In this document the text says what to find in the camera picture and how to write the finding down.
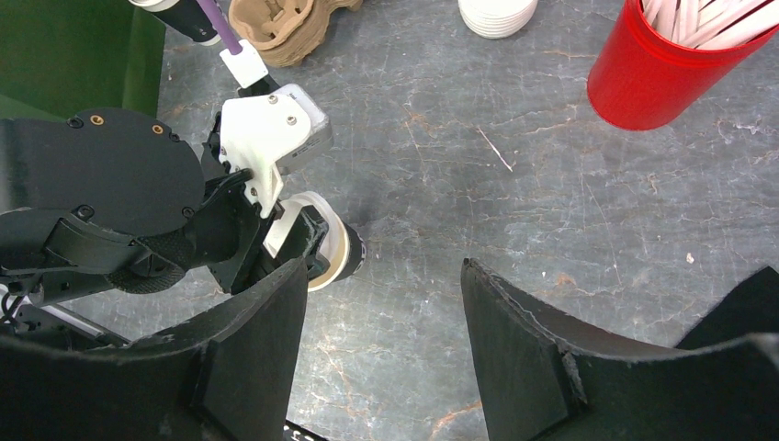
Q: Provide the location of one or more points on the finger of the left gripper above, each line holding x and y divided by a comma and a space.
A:
305, 240

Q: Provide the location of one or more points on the black paper coffee cup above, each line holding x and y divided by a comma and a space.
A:
343, 246

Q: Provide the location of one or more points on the green box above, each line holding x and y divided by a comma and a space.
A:
62, 57

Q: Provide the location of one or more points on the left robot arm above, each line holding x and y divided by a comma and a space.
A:
111, 198

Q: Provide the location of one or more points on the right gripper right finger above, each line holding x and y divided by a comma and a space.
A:
546, 375

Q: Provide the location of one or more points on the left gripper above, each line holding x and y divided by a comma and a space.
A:
113, 199

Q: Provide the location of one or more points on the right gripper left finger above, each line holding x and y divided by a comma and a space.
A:
224, 374

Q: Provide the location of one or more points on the red straw holder cup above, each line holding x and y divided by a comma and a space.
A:
641, 81

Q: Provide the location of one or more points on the cardboard cup carrier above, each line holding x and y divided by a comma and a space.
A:
284, 32

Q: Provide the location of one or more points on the stack of white lids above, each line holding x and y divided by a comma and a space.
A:
496, 19

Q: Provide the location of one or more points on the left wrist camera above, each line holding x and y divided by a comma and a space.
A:
271, 136

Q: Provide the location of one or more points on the stack of paper cups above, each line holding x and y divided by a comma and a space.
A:
185, 16

